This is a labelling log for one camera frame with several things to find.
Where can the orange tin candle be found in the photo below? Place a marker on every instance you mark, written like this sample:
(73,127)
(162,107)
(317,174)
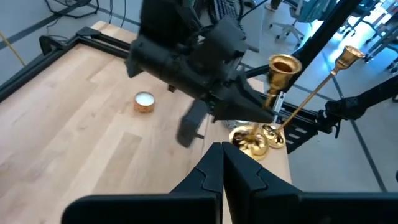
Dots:
(144,105)

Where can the gold candlestick holder wide cup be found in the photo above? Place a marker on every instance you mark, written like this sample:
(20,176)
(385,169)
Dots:
(284,74)

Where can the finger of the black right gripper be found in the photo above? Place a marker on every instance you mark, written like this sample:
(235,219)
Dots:
(242,104)
(192,124)

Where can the backlit black keyboard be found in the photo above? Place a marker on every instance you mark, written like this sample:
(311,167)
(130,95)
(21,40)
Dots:
(227,7)

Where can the white office chair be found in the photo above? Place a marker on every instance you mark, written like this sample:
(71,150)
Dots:
(287,26)

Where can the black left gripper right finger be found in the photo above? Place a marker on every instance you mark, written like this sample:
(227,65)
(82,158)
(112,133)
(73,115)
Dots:
(245,193)

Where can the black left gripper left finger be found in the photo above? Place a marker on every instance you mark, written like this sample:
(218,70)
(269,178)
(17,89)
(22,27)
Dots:
(211,177)

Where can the black jointed leader arm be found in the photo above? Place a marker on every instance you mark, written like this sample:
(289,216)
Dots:
(351,107)

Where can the wooden shelf riser black legs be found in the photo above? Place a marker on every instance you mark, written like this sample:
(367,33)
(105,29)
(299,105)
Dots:
(273,168)

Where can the tall gold candlestick holder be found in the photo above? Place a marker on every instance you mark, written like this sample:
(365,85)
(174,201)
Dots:
(345,59)

